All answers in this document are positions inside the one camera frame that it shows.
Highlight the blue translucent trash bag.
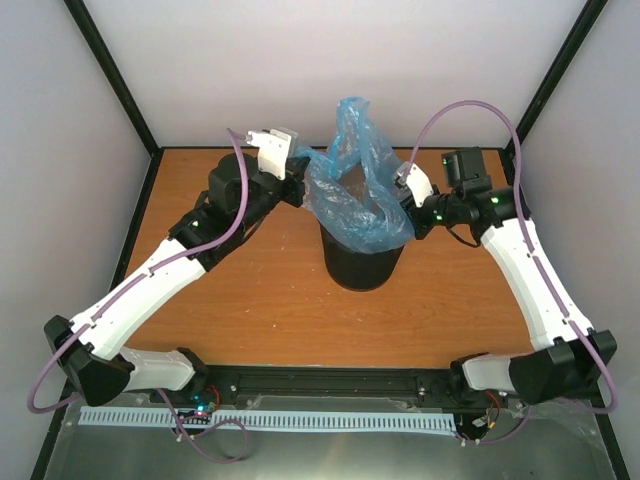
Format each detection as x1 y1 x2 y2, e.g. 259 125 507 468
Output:
295 97 414 254

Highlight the black mesh trash bin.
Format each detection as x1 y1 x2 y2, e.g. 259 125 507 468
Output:
319 167 407 292

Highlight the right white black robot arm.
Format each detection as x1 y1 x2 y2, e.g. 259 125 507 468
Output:
394 147 617 405

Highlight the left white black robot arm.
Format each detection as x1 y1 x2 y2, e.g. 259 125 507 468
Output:
44 154 309 406

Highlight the small green-lit circuit board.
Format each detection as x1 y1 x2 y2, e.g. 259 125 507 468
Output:
193 389 221 416

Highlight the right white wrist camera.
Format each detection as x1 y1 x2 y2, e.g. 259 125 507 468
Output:
394 162 434 208

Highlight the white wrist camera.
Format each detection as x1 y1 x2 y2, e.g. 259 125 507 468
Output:
246 128 298 180
394 162 434 208

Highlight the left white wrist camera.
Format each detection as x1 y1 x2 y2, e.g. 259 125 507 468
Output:
246 128 298 180

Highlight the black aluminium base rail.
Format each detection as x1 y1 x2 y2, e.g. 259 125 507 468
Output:
206 365 450 403

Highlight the left black frame post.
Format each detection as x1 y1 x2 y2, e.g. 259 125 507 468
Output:
63 0 160 156

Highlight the black frame post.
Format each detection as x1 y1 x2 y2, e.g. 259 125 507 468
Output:
516 0 608 142
63 0 160 156

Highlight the right black frame post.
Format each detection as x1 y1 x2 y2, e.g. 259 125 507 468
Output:
516 0 608 142

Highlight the light blue slotted cable duct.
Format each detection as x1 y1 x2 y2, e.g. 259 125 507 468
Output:
77 406 456 436

